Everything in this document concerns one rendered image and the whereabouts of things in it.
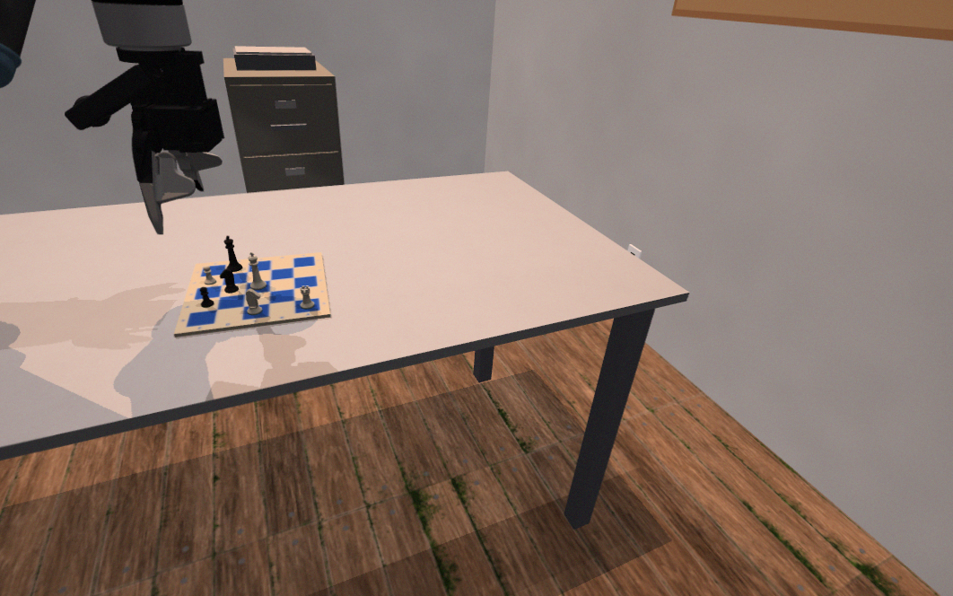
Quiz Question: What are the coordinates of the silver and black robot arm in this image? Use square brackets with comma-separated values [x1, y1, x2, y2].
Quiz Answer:
[0, 0, 192, 130]

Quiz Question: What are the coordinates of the white chess rook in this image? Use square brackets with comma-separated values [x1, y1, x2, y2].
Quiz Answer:
[300, 285, 314, 309]

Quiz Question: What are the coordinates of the blue and cream chessboard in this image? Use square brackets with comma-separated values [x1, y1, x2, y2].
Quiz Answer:
[174, 252, 330, 337]

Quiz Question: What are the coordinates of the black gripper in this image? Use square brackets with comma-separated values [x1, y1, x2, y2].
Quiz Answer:
[116, 48, 224, 234]

